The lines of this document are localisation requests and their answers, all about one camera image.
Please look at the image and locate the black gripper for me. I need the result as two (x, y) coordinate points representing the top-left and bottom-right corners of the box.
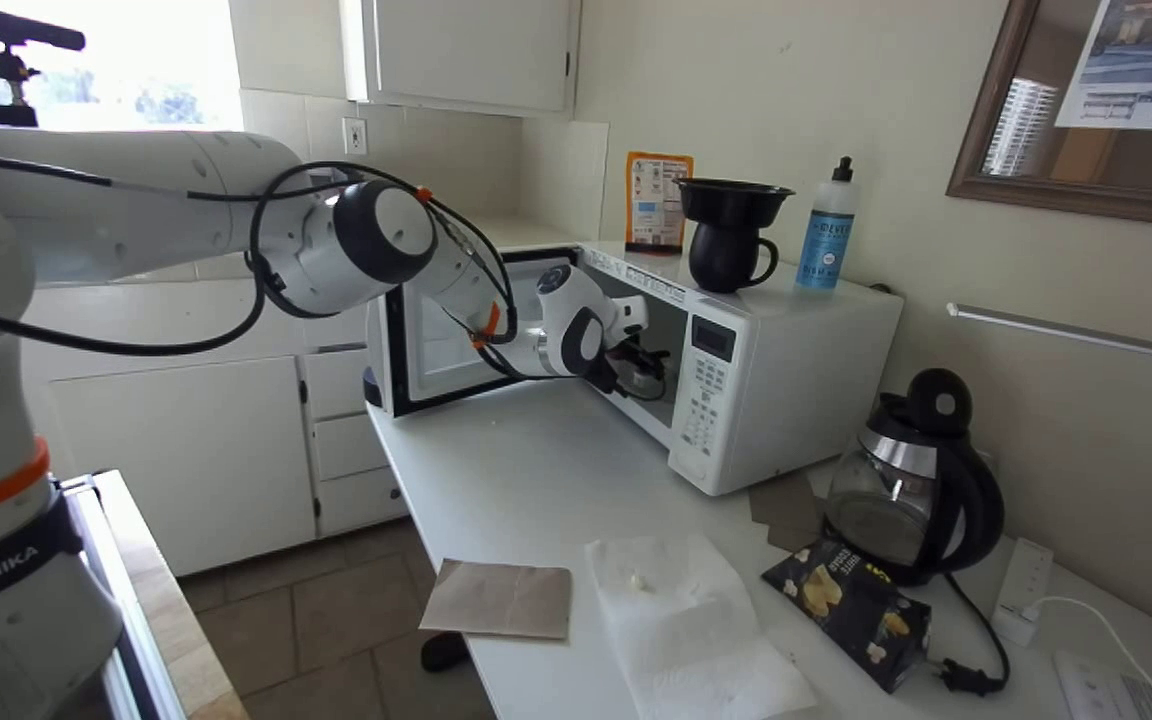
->
(605, 330), (678, 404)

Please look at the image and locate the white microwave oven body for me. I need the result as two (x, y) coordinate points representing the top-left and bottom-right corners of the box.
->
(574, 236), (907, 498)

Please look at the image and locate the white microwave door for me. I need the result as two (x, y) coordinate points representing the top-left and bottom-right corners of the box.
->
(361, 243), (585, 418)

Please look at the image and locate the black mug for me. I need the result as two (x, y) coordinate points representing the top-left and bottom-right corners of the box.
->
(685, 216), (783, 300)

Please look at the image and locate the orange standing card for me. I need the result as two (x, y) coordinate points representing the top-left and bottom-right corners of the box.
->
(622, 146), (697, 260)

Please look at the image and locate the black coffee dripper funnel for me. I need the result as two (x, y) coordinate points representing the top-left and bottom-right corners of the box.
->
(678, 177), (797, 233)

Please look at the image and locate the blue soap bottle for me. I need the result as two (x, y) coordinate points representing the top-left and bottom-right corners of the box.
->
(792, 151), (863, 295)

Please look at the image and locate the clear plastic bag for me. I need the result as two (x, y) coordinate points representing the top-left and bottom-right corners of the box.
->
(580, 526), (823, 720)

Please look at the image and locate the brown cloth on counter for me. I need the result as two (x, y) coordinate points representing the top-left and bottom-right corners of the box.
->
(415, 555), (580, 646)

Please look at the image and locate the black glass electric kettle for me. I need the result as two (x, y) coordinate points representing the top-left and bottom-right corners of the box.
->
(822, 362), (1008, 588)

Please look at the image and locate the black snack packet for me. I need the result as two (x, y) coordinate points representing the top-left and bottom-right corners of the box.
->
(760, 535), (938, 697)

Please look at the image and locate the black table caster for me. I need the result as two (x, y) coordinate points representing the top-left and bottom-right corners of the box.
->
(415, 627), (475, 677)

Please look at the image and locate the brown framed cork board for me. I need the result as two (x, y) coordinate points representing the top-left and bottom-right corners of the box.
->
(945, 0), (1152, 236)

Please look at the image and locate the white power adapter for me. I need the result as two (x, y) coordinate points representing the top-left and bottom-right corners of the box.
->
(991, 530), (1059, 622)

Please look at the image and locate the white paper sheet pinned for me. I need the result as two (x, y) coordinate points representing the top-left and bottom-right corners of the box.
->
(982, 73), (1059, 183)

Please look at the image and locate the white base cabinet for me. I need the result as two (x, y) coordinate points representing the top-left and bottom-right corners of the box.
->
(0, 216), (408, 581)

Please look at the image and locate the wooden robot stand top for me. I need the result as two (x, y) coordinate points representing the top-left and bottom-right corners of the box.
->
(55, 463), (257, 720)

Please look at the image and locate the white power strip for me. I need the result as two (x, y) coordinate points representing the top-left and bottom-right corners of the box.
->
(1051, 646), (1152, 720)

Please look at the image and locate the building print poster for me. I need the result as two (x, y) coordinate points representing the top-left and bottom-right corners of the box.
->
(1051, 0), (1152, 137)

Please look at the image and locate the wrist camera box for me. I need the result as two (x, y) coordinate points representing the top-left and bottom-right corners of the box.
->
(605, 291), (651, 340)

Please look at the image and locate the white wall outlet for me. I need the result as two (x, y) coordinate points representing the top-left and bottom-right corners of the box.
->
(336, 111), (371, 158)

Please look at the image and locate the white wall rail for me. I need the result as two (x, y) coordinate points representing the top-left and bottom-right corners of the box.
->
(945, 295), (1152, 373)

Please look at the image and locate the black kettle power cord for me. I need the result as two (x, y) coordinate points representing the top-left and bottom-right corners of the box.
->
(933, 569), (1017, 701)

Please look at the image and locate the white thin cable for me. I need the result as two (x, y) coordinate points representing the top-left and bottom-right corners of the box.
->
(1038, 588), (1152, 689)

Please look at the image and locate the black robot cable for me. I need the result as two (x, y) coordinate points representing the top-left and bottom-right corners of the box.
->
(0, 156), (525, 360)

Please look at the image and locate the black camera on tripod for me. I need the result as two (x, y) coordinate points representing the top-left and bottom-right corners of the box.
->
(0, 0), (91, 132)

